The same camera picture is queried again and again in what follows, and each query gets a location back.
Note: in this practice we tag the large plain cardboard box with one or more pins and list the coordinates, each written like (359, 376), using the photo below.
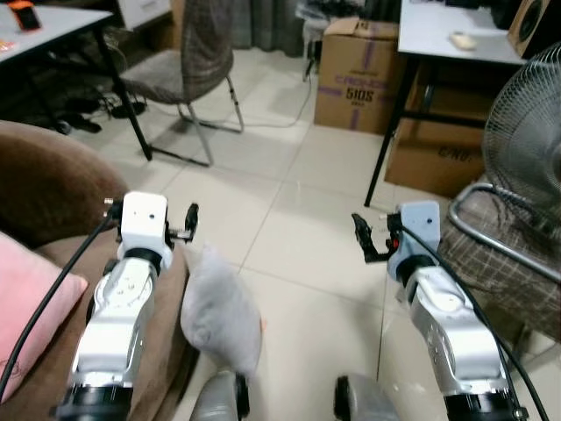
(438, 158)

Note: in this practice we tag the orange phone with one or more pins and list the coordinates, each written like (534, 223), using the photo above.
(26, 14)

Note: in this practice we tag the grey left robot leg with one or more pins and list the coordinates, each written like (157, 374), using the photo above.
(215, 399)

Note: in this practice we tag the grey standing fan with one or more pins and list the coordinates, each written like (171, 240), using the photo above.
(526, 132)

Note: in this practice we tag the pink pillow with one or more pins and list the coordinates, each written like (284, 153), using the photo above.
(31, 303)

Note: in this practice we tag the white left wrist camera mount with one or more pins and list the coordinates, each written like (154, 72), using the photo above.
(144, 224)

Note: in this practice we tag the grey pillow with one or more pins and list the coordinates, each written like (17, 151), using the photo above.
(219, 311)

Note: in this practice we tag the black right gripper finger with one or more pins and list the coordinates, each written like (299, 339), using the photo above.
(362, 235)

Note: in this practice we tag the white cabinet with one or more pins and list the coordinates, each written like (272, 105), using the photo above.
(145, 10)

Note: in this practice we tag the white table with orange phone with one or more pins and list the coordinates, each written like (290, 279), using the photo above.
(66, 26)

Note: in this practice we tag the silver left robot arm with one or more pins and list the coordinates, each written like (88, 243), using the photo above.
(118, 324)

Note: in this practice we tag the white table with mouse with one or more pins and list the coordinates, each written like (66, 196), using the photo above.
(429, 31)

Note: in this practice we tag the wooden speaker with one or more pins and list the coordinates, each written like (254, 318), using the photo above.
(529, 26)

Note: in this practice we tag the white computer mouse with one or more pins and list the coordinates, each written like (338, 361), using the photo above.
(463, 40)

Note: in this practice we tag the grey robot leg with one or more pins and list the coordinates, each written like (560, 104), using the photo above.
(215, 399)
(368, 402)

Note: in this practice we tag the brown sofa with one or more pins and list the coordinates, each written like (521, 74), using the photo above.
(44, 180)

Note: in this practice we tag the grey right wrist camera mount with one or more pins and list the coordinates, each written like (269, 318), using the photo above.
(419, 232)

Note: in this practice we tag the plaid chair with high backrest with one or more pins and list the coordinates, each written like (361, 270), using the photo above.
(188, 53)

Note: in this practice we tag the plaid chair with metal armrest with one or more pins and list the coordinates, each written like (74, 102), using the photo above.
(504, 263)

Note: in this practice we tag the grey right robot leg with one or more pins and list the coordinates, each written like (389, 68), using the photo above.
(368, 402)

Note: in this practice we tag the cardboard box with purple print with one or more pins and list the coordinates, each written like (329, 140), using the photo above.
(355, 79)

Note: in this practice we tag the black shoes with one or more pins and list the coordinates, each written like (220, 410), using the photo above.
(83, 112)

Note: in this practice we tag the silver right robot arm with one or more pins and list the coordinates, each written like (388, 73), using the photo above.
(456, 338)

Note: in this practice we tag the grey curtain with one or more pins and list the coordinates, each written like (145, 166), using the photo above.
(267, 22)

